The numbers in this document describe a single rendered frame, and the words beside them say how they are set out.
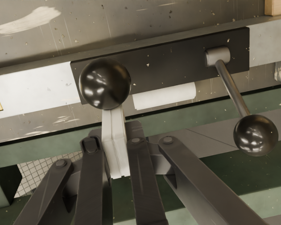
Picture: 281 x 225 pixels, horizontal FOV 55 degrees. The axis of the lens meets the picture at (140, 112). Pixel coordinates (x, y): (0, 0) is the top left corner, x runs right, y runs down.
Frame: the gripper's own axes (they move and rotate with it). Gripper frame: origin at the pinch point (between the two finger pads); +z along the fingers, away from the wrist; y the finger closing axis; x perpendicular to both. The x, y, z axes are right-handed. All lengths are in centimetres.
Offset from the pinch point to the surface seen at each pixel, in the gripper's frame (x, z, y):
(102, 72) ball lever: 4.7, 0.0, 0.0
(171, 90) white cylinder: -3.2, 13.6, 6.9
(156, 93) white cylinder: -3.2, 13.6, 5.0
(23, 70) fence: 3.1, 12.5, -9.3
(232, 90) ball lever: -1.6, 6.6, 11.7
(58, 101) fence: -1.1, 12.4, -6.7
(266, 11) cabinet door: 3.7, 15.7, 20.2
